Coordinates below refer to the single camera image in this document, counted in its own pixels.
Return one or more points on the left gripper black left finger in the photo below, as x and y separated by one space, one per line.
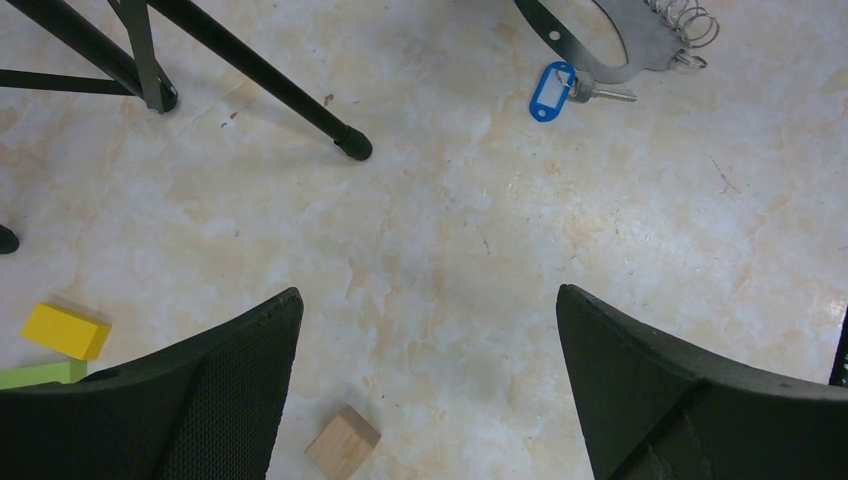
207 407

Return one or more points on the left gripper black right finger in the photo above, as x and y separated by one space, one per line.
653 406

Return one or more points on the green block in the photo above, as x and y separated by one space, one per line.
65 372

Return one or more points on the yellow block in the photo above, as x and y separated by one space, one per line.
66 331

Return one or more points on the black music stand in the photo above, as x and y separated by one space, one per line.
138 73

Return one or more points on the blue key tag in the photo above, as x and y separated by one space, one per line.
552 91

